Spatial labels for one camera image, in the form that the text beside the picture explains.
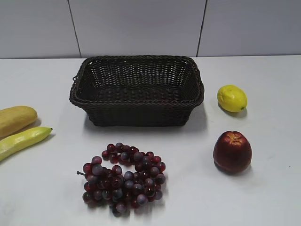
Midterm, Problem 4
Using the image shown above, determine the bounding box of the yellow banana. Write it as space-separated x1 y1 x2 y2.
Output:
0 127 53 161

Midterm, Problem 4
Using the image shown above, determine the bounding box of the dark woven wicker basket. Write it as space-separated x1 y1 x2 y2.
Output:
69 55 204 127

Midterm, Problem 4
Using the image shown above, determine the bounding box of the purple grape bunch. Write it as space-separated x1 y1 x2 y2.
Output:
76 143 166 216

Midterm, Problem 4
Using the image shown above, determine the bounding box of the yellow lemon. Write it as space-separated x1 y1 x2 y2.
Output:
217 85 248 113

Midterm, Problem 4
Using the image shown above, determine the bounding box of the red apple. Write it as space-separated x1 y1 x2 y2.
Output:
213 131 252 175

